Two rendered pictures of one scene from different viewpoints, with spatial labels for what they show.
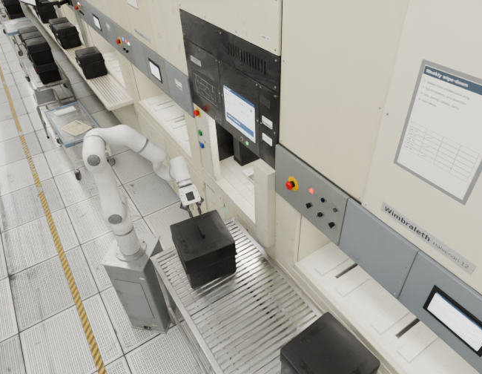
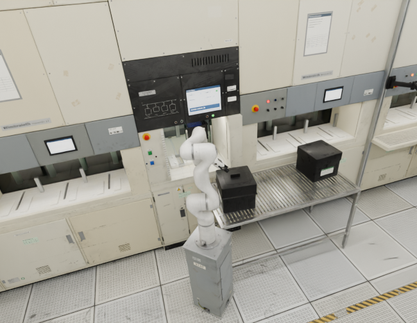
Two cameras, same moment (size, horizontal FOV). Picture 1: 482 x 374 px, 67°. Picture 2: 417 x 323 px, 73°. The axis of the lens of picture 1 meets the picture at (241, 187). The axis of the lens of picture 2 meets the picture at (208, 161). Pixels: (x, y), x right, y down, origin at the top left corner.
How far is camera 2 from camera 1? 2.33 m
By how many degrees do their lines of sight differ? 58
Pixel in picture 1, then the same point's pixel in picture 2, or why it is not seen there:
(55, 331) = not seen: outside the picture
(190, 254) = (251, 181)
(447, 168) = (320, 44)
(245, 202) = not seen: hidden behind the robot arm
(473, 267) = (332, 71)
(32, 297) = not seen: outside the picture
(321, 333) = (308, 149)
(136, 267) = (228, 235)
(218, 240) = (243, 170)
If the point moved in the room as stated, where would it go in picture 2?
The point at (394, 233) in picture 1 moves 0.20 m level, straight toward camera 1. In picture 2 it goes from (308, 84) to (330, 88)
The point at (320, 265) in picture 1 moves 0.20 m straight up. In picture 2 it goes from (260, 152) to (261, 135)
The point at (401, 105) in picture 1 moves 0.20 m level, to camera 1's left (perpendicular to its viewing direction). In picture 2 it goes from (303, 33) to (304, 37)
